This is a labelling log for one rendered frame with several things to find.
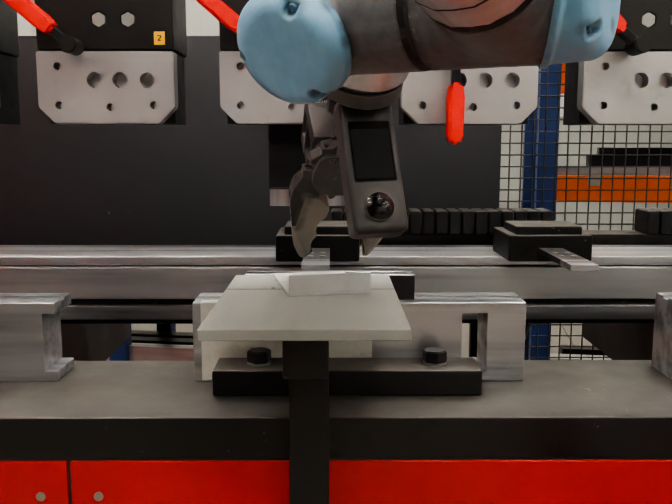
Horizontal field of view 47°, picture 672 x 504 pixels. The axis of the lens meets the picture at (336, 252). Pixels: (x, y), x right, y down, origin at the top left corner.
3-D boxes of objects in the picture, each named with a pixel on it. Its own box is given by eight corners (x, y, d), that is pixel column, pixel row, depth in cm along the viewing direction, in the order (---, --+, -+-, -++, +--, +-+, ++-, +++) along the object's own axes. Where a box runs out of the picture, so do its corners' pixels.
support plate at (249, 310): (196, 341, 64) (196, 329, 64) (235, 283, 90) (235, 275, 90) (411, 341, 64) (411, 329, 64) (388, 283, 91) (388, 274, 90)
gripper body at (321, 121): (373, 144, 77) (394, 38, 68) (389, 204, 71) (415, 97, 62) (296, 144, 75) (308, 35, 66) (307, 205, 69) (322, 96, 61)
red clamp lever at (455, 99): (447, 144, 81) (449, 49, 80) (442, 144, 86) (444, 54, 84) (464, 144, 81) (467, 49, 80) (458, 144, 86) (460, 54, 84)
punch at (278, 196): (269, 206, 90) (268, 124, 88) (270, 205, 92) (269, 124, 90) (354, 206, 90) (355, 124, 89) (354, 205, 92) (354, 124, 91)
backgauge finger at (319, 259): (266, 280, 95) (266, 240, 94) (280, 250, 121) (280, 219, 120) (364, 280, 95) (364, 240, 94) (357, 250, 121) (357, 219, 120)
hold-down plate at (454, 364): (212, 396, 85) (211, 370, 85) (219, 381, 91) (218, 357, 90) (482, 396, 85) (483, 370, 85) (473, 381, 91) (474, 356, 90)
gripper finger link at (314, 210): (298, 222, 81) (330, 157, 75) (305, 264, 77) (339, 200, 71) (270, 217, 80) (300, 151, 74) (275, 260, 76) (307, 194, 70)
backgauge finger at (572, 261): (535, 280, 95) (537, 240, 94) (492, 250, 121) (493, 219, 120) (632, 280, 95) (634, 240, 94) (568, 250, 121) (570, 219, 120)
